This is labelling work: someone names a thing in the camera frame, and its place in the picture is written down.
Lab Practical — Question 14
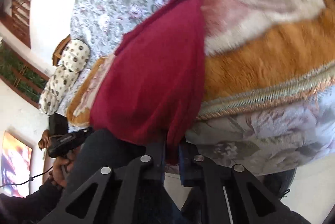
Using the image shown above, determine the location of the cream dotted pillow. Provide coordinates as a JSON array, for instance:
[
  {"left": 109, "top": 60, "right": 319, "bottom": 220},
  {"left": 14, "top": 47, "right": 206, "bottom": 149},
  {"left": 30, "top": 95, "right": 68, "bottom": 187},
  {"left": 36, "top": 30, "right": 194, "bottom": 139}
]
[{"left": 39, "top": 39, "right": 90, "bottom": 116}]

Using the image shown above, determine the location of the black cable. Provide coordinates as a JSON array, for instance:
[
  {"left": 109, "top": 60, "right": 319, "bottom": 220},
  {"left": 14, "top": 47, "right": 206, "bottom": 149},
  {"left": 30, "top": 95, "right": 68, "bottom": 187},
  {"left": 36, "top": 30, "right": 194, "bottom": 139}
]
[{"left": 0, "top": 166, "right": 55, "bottom": 189}]

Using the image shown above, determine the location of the dark red knit sweater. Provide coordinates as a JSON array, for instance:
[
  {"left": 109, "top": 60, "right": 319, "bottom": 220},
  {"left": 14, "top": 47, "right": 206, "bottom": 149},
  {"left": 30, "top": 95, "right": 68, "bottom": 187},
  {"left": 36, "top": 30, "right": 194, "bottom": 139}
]
[{"left": 90, "top": 0, "right": 205, "bottom": 164}]

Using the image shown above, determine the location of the wooden chair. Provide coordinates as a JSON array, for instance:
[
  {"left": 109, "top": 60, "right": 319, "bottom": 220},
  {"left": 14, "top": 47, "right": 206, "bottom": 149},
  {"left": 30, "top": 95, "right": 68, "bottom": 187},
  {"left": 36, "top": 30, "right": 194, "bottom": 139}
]
[{"left": 52, "top": 35, "right": 71, "bottom": 66}]

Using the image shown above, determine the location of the left forearm dark sleeve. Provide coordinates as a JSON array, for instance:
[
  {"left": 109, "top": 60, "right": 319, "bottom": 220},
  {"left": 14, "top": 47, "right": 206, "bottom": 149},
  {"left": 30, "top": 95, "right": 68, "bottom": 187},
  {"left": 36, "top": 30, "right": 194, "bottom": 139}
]
[{"left": 1, "top": 179, "right": 64, "bottom": 223}]

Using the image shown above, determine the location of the orange cream fleece blanket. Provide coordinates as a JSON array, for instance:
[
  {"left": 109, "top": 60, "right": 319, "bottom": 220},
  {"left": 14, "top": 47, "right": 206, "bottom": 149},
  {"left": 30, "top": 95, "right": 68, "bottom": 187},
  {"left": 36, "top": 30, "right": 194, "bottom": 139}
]
[{"left": 66, "top": 0, "right": 334, "bottom": 126}]

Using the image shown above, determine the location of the floral grey bedsheet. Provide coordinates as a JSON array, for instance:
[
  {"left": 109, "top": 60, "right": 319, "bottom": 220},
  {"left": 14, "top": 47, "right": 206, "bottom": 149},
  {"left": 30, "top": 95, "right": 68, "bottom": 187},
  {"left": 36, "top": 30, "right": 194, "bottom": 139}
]
[{"left": 57, "top": 0, "right": 334, "bottom": 175}]

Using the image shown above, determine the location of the person's left hand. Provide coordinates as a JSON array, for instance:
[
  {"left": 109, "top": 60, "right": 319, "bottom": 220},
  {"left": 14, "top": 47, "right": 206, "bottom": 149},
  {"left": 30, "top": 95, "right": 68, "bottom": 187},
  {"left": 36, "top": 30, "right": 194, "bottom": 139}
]
[{"left": 38, "top": 129, "right": 80, "bottom": 188}]

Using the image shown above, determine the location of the framed wall picture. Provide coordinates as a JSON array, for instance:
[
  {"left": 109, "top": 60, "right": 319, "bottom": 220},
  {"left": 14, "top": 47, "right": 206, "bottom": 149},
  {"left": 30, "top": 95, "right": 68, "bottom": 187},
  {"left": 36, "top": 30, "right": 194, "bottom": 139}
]
[{"left": 1, "top": 131, "right": 32, "bottom": 197}]

